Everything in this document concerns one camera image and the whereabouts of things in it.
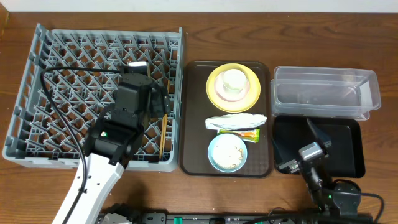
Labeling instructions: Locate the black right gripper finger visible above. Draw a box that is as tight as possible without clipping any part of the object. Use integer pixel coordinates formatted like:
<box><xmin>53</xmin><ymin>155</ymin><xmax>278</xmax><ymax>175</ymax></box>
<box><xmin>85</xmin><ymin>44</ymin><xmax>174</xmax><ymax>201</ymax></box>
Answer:
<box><xmin>307</xmin><ymin>118</ymin><xmax>332</xmax><ymax>151</ymax></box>
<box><xmin>272</xmin><ymin>138</ymin><xmax>292</xmax><ymax>167</ymax></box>

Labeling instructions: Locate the wooden chopstick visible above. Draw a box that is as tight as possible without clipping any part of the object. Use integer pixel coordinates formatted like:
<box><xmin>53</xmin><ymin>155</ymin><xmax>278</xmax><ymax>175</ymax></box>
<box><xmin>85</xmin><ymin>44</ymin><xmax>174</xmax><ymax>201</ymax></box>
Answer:
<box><xmin>160</xmin><ymin>113</ymin><xmax>169</xmax><ymax>156</ymax></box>
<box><xmin>159</xmin><ymin>79</ymin><xmax>171</xmax><ymax>159</ymax></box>

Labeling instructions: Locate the light blue bowl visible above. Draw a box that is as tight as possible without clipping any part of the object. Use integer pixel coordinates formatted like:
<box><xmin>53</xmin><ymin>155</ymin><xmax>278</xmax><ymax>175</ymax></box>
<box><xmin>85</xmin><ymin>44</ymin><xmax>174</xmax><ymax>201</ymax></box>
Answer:
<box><xmin>208</xmin><ymin>134</ymin><xmax>248</xmax><ymax>173</ymax></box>

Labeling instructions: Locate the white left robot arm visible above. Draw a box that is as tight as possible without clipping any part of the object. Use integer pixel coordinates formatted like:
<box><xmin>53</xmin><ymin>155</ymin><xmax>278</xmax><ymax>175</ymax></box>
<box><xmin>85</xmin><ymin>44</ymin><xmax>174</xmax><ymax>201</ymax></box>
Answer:
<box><xmin>53</xmin><ymin>83</ymin><xmax>170</xmax><ymax>223</ymax></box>

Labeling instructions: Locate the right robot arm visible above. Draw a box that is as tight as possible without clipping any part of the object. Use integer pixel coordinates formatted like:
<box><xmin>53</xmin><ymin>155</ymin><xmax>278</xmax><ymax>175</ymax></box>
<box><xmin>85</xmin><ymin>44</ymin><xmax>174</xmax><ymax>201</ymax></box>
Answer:
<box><xmin>272</xmin><ymin>116</ymin><xmax>365</xmax><ymax>217</ymax></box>

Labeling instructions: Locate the grey dishwasher rack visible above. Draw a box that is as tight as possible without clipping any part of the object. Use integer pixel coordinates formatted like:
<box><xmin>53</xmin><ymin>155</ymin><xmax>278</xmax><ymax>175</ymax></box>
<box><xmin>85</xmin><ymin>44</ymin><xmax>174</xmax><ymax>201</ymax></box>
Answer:
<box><xmin>2</xmin><ymin>25</ymin><xmax>185</xmax><ymax>172</ymax></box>

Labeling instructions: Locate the black tray bin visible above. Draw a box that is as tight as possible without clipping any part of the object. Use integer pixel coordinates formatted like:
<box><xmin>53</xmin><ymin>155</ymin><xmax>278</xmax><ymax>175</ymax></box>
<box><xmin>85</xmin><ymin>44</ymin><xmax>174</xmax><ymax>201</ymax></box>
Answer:
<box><xmin>273</xmin><ymin>116</ymin><xmax>366</xmax><ymax>178</ymax></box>

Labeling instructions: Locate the green snack wrapper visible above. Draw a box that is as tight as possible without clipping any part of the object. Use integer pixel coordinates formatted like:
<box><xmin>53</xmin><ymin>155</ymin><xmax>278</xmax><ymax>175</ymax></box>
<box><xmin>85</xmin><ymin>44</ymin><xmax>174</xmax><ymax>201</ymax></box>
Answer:
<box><xmin>217</xmin><ymin>129</ymin><xmax>260</xmax><ymax>143</ymax></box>

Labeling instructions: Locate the clear plastic bin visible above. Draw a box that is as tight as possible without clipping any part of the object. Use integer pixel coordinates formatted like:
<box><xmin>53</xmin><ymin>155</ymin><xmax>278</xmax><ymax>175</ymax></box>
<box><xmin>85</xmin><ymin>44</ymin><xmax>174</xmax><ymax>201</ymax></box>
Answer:
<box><xmin>270</xmin><ymin>66</ymin><xmax>381</xmax><ymax>121</ymax></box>

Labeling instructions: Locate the brown serving tray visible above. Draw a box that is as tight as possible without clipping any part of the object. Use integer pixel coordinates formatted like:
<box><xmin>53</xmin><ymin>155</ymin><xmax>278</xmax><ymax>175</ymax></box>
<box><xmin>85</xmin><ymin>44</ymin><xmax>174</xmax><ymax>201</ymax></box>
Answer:
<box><xmin>179</xmin><ymin>61</ymin><xmax>274</xmax><ymax>178</ymax></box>

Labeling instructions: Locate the pink bowl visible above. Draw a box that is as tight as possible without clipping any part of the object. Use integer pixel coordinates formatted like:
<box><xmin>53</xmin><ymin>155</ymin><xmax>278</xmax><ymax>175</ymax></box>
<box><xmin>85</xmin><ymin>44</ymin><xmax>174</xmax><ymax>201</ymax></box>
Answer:
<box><xmin>215</xmin><ymin>71</ymin><xmax>250</xmax><ymax>102</ymax></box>

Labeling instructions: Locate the crumpled white napkin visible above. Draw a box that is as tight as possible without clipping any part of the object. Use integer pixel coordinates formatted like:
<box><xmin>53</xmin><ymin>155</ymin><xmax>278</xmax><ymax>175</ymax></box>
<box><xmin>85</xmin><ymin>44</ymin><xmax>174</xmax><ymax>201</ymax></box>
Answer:
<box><xmin>205</xmin><ymin>113</ymin><xmax>267</xmax><ymax>130</ymax></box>

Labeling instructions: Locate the cream cup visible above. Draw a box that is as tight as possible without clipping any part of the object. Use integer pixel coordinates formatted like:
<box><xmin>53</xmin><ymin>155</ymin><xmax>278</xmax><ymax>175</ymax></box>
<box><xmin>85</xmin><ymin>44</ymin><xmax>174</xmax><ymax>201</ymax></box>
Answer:
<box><xmin>221</xmin><ymin>69</ymin><xmax>248</xmax><ymax>94</ymax></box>

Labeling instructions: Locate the yellow plate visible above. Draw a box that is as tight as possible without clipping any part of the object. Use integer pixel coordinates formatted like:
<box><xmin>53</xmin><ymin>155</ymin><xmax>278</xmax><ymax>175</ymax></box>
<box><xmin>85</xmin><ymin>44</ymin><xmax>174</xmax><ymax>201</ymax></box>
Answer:
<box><xmin>206</xmin><ymin>63</ymin><xmax>261</xmax><ymax>113</ymax></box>

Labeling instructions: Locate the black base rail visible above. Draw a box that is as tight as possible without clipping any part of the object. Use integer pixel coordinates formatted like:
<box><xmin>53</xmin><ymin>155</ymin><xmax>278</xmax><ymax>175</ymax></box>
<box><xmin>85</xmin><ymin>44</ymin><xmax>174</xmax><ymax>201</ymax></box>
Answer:
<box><xmin>94</xmin><ymin>212</ymin><xmax>373</xmax><ymax>224</ymax></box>

